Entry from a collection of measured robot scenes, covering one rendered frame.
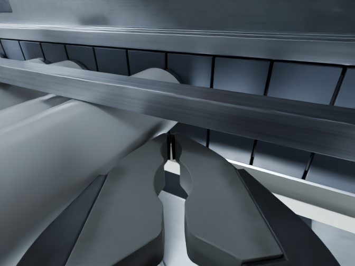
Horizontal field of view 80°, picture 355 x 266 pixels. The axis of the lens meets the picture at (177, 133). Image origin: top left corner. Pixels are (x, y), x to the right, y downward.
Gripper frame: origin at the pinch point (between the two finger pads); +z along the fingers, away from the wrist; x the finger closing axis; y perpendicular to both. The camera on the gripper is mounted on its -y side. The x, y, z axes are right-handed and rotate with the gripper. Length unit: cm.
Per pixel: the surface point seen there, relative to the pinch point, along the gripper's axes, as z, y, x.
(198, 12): 10.4, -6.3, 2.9
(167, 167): 2.5, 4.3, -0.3
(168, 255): 6.8, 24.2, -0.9
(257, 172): 0.5, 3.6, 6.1
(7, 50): 17.5, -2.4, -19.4
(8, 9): 14.9, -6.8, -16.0
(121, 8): 14.7, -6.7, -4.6
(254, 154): 3.0, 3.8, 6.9
